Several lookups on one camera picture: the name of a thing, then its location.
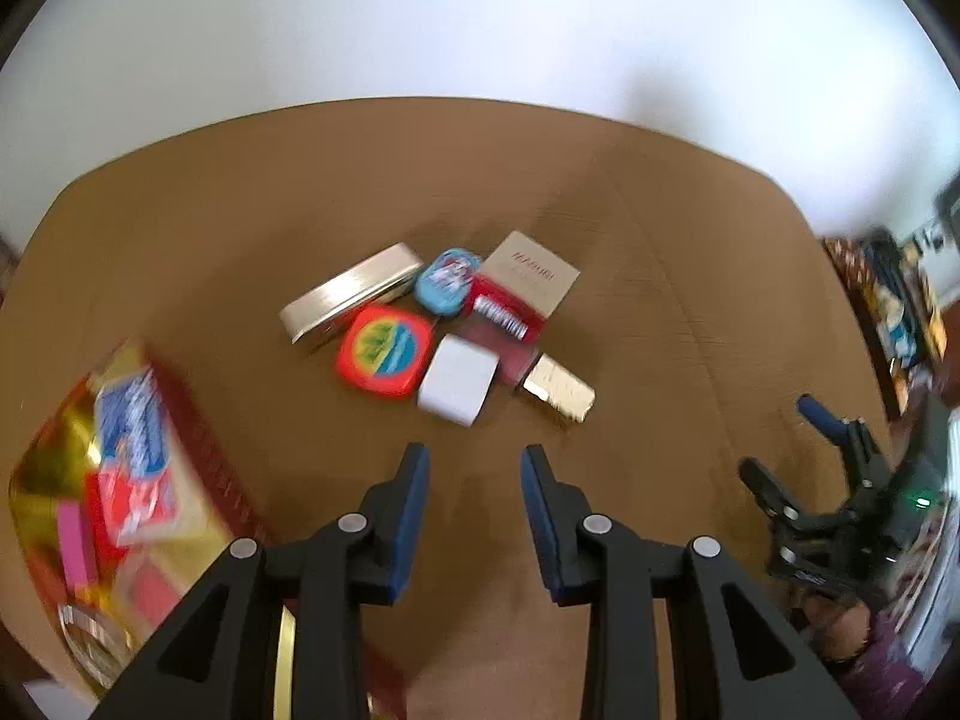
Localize gold rectangular block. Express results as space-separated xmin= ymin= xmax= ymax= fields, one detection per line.
xmin=521 ymin=355 xmax=596 ymax=422

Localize white cube charger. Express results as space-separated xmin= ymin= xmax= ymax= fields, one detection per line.
xmin=416 ymin=333 xmax=500 ymax=427

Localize red round tape measure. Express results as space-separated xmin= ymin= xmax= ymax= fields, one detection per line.
xmin=335 ymin=304 xmax=433 ymax=398

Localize clear case red card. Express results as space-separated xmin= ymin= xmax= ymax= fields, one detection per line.
xmin=110 ymin=551 xmax=190 ymax=640

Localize clear toothpick box blue label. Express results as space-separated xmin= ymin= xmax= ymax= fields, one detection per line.
xmin=94 ymin=364 xmax=210 ymax=548

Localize silver metal case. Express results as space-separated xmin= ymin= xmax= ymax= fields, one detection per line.
xmin=278 ymin=242 xmax=425 ymax=344

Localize small blue tin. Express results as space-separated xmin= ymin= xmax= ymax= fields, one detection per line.
xmin=413 ymin=247 xmax=482 ymax=317

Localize beige Marubi cardboard box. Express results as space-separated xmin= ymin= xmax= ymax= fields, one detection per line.
xmin=478 ymin=231 xmax=581 ymax=319

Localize pink eraser block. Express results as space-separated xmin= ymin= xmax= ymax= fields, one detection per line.
xmin=55 ymin=499 xmax=99 ymax=605

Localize red barcode box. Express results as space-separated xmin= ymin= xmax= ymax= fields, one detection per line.
xmin=466 ymin=275 xmax=547 ymax=343

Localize red block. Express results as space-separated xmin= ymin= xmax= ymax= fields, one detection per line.
xmin=83 ymin=472 xmax=127 ymax=572

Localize silver metal tongs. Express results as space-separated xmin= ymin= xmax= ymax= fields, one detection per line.
xmin=57 ymin=603 xmax=137 ymax=689

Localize person right hand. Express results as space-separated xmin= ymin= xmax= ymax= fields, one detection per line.
xmin=800 ymin=593 xmax=872 ymax=667

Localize purple cloth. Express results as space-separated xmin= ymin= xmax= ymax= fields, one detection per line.
xmin=835 ymin=614 xmax=924 ymax=720

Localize cluttered shelf background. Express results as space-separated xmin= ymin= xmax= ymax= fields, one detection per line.
xmin=822 ymin=181 xmax=958 ymax=422

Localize red gold toffee tin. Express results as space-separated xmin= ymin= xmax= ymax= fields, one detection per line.
xmin=10 ymin=341 xmax=428 ymax=718

